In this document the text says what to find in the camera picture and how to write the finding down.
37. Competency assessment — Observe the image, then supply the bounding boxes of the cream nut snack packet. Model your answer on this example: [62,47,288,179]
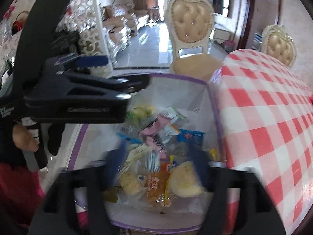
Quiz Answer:
[126,143,153,163]

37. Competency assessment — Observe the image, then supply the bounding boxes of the white lattice room divider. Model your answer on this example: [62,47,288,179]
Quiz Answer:
[59,0,113,73]

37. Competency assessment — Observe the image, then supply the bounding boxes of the person's left hand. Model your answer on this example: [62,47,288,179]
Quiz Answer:
[12,124,39,152]

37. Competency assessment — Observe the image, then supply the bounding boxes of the clear wrapped cream pastry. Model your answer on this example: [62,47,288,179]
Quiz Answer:
[169,161,204,198]

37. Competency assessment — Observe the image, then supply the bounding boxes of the purple trimmed storage box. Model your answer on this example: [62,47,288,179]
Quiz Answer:
[68,74,224,234]

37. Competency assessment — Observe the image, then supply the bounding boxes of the yellow white lemon snack packet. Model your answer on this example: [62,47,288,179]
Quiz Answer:
[126,105,157,124]

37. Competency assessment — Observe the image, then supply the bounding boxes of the red white checkered tablecloth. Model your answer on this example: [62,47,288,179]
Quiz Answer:
[213,49,312,234]

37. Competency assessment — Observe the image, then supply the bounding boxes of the cream sofa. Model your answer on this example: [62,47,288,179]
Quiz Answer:
[100,3,149,60]

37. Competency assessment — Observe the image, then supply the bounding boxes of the pink snack packet front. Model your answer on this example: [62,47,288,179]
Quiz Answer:
[139,114,171,137]

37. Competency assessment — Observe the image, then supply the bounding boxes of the cream tufted chair left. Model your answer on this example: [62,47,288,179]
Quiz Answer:
[163,0,222,81]

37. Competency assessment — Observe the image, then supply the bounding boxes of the cream tufted chair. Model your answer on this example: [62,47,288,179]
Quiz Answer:
[163,0,222,81]
[261,25,297,68]

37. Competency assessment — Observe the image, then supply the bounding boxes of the cream tufted chair far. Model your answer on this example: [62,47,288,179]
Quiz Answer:
[261,25,297,68]

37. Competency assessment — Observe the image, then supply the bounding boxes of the wall television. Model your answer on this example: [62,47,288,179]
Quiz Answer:
[209,0,230,18]

